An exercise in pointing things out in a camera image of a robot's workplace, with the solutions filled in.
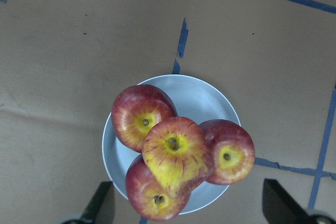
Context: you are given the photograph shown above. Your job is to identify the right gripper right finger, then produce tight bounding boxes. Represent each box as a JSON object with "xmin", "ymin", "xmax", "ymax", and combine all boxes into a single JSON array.
[{"xmin": 262, "ymin": 178, "xmax": 315, "ymax": 224}]

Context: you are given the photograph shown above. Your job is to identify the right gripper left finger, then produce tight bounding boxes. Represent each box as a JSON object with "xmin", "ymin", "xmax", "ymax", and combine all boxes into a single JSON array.
[{"xmin": 79, "ymin": 182, "xmax": 115, "ymax": 223}]

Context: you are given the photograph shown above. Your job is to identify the red apple yellow top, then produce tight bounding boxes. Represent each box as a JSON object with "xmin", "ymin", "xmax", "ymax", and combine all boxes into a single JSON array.
[{"xmin": 142, "ymin": 116, "xmax": 214, "ymax": 198}]

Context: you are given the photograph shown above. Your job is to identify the red apple plate left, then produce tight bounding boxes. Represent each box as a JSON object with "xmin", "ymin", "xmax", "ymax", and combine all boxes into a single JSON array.
[{"xmin": 125, "ymin": 154, "xmax": 191, "ymax": 222}]

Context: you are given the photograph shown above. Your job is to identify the red apple plate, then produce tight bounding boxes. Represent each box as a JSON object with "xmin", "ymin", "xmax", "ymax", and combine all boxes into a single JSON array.
[
  {"xmin": 111, "ymin": 84, "xmax": 177, "ymax": 153},
  {"xmin": 125, "ymin": 154, "xmax": 191, "ymax": 222},
  {"xmin": 199, "ymin": 119, "xmax": 255, "ymax": 185}
]

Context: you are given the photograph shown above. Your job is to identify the red apple plate front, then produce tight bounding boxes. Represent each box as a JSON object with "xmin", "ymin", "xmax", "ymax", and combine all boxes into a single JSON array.
[{"xmin": 199, "ymin": 119, "xmax": 255, "ymax": 185}]

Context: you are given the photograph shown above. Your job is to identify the red apple plate back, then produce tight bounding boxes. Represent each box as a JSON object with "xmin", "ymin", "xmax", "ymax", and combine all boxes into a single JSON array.
[{"xmin": 111, "ymin": 84, "xmax": 177, "ymax": 153}]

